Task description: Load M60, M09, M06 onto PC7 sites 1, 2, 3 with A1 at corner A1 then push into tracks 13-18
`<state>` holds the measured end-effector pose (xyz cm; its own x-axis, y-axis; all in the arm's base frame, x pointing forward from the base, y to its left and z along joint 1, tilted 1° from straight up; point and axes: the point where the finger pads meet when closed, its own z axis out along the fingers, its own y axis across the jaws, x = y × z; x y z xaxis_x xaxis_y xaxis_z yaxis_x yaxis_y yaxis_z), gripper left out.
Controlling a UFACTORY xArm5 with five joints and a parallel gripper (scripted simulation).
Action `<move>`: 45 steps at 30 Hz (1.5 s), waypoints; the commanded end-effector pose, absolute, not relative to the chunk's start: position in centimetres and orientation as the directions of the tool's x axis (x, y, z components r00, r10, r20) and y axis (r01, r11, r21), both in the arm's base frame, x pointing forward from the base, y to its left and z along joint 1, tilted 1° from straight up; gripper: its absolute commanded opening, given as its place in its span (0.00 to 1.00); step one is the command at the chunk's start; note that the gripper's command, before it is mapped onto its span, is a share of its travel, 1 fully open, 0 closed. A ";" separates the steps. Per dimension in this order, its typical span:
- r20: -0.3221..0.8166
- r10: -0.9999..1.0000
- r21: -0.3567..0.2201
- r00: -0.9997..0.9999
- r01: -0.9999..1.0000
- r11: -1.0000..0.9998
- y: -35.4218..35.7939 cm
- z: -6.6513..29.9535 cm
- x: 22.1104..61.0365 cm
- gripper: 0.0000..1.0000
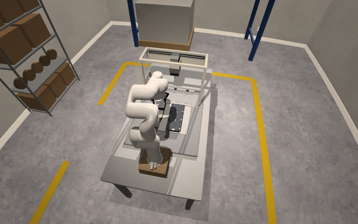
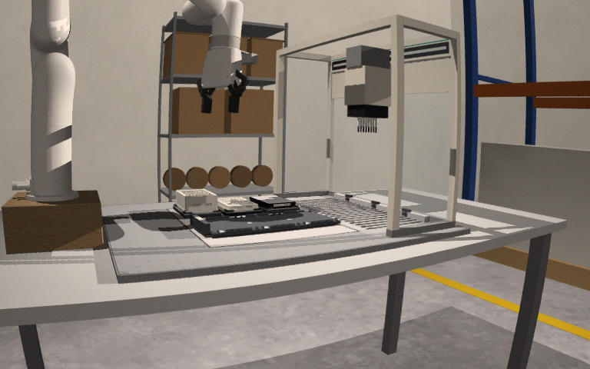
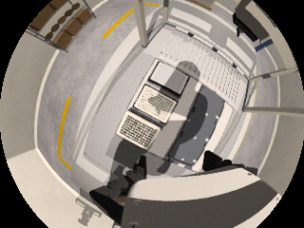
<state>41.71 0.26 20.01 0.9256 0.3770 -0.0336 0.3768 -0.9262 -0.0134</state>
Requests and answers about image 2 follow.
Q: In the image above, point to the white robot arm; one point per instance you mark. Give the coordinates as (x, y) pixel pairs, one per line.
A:
(53, 84)

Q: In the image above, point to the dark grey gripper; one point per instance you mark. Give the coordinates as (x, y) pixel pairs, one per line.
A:
(222, 69)

